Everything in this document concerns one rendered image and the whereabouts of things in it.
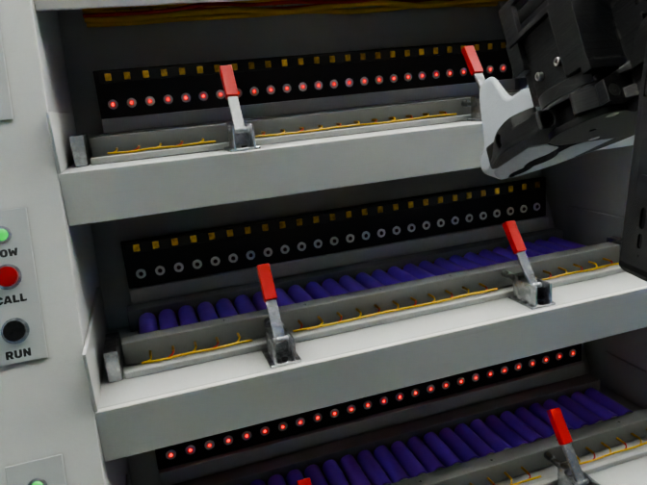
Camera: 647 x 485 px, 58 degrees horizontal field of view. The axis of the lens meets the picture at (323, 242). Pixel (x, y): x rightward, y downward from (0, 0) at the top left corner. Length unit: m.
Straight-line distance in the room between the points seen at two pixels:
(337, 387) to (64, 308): 0.24
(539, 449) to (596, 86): 0.47
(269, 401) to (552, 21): 0.37
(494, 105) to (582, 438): 0.44
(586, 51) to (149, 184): 0.36
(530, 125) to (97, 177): 0.35
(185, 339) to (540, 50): 0.40
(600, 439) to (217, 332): 0.43
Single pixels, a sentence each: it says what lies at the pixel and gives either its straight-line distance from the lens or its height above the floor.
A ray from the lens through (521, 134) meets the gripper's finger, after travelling 0.33.
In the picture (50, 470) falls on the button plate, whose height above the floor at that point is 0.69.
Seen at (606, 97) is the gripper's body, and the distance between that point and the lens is 0.30.
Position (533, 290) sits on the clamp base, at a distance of 0.62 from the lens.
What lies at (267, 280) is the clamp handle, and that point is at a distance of 0.54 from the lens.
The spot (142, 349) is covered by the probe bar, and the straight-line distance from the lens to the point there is 0.58.
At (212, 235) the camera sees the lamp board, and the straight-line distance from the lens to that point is 0.67.
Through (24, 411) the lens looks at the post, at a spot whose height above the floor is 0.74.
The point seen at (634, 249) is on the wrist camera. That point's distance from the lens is 0.31.
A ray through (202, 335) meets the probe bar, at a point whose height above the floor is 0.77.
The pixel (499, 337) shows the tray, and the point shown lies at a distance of 0.60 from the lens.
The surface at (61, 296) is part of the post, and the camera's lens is 0.52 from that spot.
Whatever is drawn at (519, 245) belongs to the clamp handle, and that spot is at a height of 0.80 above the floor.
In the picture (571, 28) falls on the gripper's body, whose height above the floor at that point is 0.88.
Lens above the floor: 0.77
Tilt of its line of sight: 6 degrees up
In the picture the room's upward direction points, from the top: 11 degrees counter-clockwise
